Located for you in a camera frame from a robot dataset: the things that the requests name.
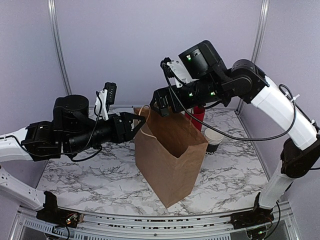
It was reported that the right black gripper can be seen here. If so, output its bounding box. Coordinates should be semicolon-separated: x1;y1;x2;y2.
150;75;229;117

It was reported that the brown paper bag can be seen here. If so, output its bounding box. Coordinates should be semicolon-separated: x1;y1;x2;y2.
133;106;208;208

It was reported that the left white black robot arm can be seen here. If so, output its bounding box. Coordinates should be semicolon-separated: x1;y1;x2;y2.
0;94;146;163

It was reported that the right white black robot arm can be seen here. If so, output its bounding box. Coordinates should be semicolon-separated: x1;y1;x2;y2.
150;40;320;224

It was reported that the red cylindrical container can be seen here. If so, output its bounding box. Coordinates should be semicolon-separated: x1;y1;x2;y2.
184;106;206;132

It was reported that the stack of paper cups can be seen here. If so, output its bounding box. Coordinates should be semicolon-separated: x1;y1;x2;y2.
204;128;224;155

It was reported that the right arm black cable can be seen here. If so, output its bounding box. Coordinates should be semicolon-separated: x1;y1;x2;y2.
162;67;315;141

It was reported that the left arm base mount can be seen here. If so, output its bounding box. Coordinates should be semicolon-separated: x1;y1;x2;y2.
36;208;84;228

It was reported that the left aluminium frame post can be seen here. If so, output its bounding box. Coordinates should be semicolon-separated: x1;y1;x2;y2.
47;0;72;95

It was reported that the aluminium frame post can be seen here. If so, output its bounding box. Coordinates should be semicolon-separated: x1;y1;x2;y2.
47;0;72;95
236;0;271;113

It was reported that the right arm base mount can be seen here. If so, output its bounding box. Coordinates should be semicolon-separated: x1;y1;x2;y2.
230;211;275;230

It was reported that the right aluminium frame post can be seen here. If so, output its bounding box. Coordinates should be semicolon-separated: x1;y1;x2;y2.
236;0;271;113

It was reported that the front aluminium rail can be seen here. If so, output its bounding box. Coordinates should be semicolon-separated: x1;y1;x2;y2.
8;202;302;240

